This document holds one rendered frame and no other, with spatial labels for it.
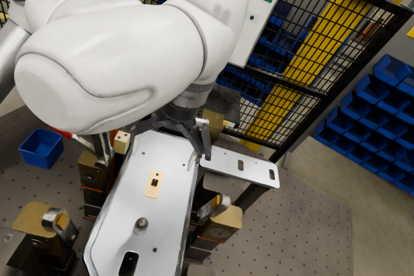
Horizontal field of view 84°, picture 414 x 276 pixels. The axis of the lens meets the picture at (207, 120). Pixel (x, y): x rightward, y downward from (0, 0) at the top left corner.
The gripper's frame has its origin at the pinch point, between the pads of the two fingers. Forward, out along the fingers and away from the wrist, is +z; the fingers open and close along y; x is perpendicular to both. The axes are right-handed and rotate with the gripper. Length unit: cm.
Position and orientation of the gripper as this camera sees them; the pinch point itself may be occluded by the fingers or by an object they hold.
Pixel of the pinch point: (163, 156)
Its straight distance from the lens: 58.3
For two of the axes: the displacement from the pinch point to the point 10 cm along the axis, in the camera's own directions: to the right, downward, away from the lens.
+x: 1.1, -6.7, 7.3
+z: -3.1, 6.7, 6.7
